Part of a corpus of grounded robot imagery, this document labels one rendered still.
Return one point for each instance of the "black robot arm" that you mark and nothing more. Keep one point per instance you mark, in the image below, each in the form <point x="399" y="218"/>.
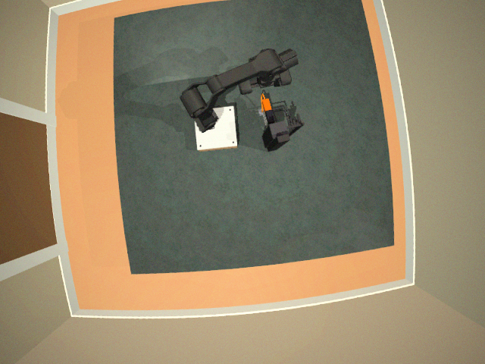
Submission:
<point x="264" y="65"/>

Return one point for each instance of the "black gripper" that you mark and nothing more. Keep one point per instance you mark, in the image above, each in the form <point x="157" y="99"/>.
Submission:
<point x="279" y="80"/>

